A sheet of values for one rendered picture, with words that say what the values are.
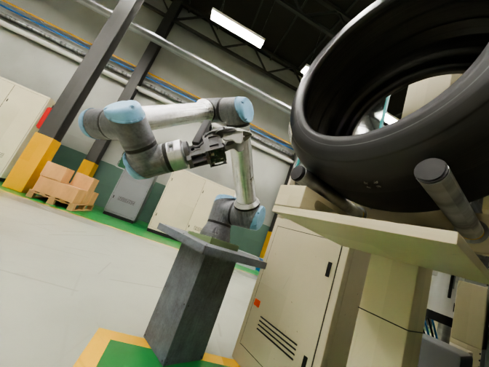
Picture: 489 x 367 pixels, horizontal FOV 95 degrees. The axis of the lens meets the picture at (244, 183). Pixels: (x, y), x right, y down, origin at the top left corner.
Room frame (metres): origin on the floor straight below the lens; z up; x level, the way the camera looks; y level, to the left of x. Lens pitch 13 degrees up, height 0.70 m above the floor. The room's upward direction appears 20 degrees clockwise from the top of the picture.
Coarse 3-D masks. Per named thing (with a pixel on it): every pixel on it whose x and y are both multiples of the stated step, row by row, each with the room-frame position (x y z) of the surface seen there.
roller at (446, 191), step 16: (432, 160) 0.33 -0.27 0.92; (416, 176) 0.34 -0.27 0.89; (432, 176) 0.32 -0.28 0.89; (448, 176) 0.32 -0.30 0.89; (432, 192) 0.36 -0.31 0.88; (448, 192) 0.35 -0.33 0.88; (448, 208) 0.39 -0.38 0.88; (464, 208) 0.39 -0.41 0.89; (464, 224) 0.44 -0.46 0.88; (480, 224) 0.47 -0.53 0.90
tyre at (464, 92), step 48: (384, 0) 0.45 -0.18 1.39; (432, 0) 0.44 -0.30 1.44; (480, 0) 0.39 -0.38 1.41; (336, 48) 0.56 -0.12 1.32; (384, 48) 0.61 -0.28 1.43; (432, 48) 0.56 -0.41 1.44; (480, 48) 0.48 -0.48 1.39; (336, 96) 0.74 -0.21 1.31; (384, 96) 0.70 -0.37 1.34; (480, 96) 0.28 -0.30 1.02; (336, 144) 0.47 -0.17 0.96; (384, 144) 0.38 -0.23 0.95; (432, 144) 0.34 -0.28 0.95; (480, 144) 0.31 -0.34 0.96; (384, 192) 0.46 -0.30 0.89; (480, 192) 0.41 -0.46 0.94
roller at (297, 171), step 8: (296, 168) 0.56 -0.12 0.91; (304, 168) 0.55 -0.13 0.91; (296, 176) 0.56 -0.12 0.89; (304, 176) 0.55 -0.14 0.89; (312, 176) 0.56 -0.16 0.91; (304, 184) 0.57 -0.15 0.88; (312, 184) 0.57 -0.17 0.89; (320, 184) 0.59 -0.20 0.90; (320, 192) 0.60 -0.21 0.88; (328, 192) 0.61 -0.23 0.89; (336, 192) 0.63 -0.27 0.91; (328, 200) 0.64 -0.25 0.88; (336, 200) 0.64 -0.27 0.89; (344, 200) 0.66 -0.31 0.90; (344, 208) 0.67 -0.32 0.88; (352, 208) 0.69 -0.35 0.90; (360, 216) 0.72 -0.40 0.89
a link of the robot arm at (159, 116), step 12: (96, 108) 0.62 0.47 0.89; (144, 108) 0.72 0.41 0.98; (156, 108) 0.75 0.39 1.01; (168, 108) 0.79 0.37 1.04; (180, 108) 0.83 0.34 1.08; (192, 108) 0.88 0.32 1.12; (204, 108) 0.94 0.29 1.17; (84, 120) 0.62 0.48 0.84; (96, 120) 0.59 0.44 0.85; (156, 120) 0.75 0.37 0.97; (168, 120) 0.79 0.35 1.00; (180, 120) 0.85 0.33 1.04; (192, 120) 0.91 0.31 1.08; (216, 120) 1.02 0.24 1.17; (84, 132) 0.65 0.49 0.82; (96, 132) 0.61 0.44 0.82
